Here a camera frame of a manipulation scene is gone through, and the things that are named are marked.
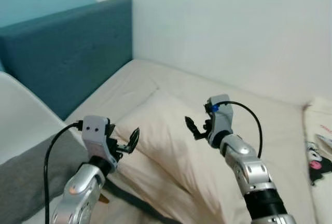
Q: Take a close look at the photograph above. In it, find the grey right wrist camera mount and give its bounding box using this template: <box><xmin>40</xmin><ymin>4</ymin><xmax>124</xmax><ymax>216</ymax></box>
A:
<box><xmin>206</xmin><ymin>95</ymin><xmax>234</xmax><ymax>147</ymax></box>

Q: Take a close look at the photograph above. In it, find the dark grey fabric strip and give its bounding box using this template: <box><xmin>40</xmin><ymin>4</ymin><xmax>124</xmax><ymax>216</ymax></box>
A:
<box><xmin>101</xmin><ymin>179</ymin><xmax>170</xmax><ymax>224</ymax></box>

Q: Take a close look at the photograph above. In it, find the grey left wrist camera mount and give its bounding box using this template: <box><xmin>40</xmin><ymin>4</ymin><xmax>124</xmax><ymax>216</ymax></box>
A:
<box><xmin>81</xmin><ymin>116</ymin><xmax>114</xmax><ymax>158</ymax></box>

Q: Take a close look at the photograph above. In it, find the cartoon print pillow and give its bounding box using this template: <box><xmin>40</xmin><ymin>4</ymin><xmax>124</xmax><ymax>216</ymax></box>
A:
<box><xmin>303</xmin><ymin>97</ymin><xmax>332</xmax><ymax>224</ymax></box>

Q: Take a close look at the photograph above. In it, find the grey chair cushion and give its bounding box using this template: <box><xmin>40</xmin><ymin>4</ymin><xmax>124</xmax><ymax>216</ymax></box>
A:
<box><xmin>0</xmin><ymin>131</ymin><xmax>90</xmax><ymax>224</ymax></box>

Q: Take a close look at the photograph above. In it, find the cream sheeted mattress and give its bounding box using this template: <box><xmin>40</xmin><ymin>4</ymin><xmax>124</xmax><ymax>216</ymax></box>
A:
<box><xmin>21</xmin><ymin>59</ymin><xmax>332</xmax><ymax>224</ymax></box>

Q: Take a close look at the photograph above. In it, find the white plastic chair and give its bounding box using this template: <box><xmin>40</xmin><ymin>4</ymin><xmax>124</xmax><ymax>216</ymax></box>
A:
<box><xmin>0</xmin><ymin>71</ymin><xmax>69</xmax><ymax>165</ymax></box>

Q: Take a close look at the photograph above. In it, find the cream pillow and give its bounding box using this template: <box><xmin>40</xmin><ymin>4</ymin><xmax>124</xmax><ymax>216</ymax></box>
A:
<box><xmin>106</xmin><ymin>89</ymin><xmax>312</xmax><ymax>224</ymax></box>

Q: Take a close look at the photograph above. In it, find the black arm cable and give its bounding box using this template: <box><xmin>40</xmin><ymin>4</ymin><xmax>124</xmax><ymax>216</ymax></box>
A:
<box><xmin>44</xmin><ymin>121</ymin><xmax>84</xmax><ymax>224</ymax></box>
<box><xmin>217</xmin><ymin>101</ymin><xmax>264</xmax><ymax>159</ymax></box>

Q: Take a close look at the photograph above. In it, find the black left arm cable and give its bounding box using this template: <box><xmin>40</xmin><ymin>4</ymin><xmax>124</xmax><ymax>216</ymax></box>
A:
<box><xmin>44</xmin><ymin>121</ymin><xmax>84</xmax><ymax>224</ymax></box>

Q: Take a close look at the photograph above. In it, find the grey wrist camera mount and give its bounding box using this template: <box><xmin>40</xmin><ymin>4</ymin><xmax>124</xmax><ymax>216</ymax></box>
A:
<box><xmin>81</xmin><ymin>116</ymin><xmax>114</xmax><ymax>158</ymax></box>
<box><xmin>206</xmin><ymin>95</ymin><xmax>234</xmax><ymax>147</ymax></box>

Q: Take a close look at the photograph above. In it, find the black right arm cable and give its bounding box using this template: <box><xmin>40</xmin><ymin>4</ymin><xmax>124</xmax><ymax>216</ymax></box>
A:
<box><xmin>217</xmin><ymin>101</ymin><xmax>264</xmax><ymax>159</ymax></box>

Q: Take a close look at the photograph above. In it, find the small brown wooden piece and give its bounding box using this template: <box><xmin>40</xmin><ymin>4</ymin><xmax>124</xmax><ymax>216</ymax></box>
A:
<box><xmin>98</xmin><ymin>192</ymin><xmax>111</xmax><ymax>204</ymax></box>

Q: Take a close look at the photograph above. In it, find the teal upholstered headboard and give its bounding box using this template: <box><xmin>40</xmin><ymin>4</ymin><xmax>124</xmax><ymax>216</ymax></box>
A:
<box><xmin>0</xmin><ymin>0</ymin><xmax>134</xmax><ymax>121</ymax></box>

